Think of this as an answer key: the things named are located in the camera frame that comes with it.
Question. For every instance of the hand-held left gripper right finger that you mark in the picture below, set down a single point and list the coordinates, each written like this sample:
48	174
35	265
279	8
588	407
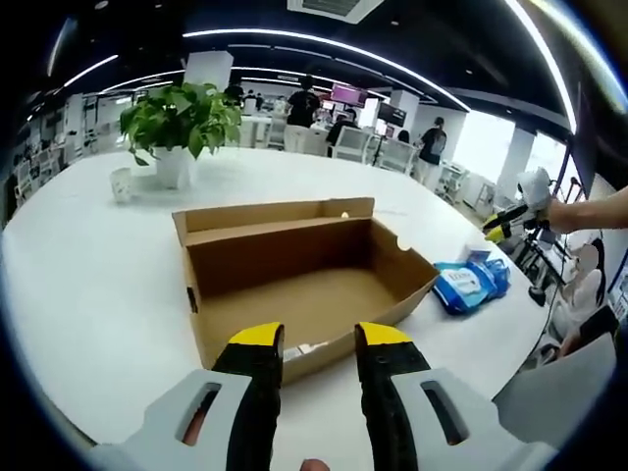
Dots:
387	382

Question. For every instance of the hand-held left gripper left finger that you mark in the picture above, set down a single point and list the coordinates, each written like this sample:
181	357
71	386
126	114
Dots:
255	382

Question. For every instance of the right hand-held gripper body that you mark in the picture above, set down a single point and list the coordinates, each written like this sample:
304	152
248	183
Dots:
537	189

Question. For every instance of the blue plastic tissue pack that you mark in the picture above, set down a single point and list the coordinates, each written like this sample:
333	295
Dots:
498	275

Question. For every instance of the blue white wipes pack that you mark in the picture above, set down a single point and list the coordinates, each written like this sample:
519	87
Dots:
461	287

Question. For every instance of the brown cardboard shoe box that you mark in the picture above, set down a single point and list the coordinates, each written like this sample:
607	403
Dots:
294	289

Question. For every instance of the person's left hand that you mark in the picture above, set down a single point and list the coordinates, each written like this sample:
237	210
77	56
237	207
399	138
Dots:
314	466

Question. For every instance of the large dark display panel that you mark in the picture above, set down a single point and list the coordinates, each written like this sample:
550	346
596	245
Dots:
589	147

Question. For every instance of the small black device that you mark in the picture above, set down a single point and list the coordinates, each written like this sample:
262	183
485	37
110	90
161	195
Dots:
537	297

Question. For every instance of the ceiling light strip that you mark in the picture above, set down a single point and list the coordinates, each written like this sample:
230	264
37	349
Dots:
552	64

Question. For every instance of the black office chair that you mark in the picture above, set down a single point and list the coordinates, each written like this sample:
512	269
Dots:
589	329

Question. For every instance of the white mesh office chair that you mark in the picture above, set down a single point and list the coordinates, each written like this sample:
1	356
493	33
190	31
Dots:
350	144
397	157

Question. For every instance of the black tripod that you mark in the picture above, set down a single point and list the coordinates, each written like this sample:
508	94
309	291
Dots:
380	147

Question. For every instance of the dark monitor screen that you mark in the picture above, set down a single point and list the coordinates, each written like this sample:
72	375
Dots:
391	114

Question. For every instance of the grey mesh office chair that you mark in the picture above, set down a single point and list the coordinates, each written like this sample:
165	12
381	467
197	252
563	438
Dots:
554	392

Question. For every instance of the purple monitor screen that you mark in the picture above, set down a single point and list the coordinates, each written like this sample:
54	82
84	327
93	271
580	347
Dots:
349	94

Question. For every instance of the small white cup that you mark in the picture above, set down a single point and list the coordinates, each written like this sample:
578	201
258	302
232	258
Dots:
121	184

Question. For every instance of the green potted plant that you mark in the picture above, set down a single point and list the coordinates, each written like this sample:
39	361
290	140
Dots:
181	122

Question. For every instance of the ceiling air vent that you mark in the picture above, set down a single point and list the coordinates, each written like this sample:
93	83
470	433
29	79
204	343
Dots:
333	7

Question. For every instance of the white square pillar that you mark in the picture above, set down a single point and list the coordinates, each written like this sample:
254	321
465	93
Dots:
208	71

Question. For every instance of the long curved ceiling light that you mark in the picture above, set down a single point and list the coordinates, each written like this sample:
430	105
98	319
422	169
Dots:
230	33

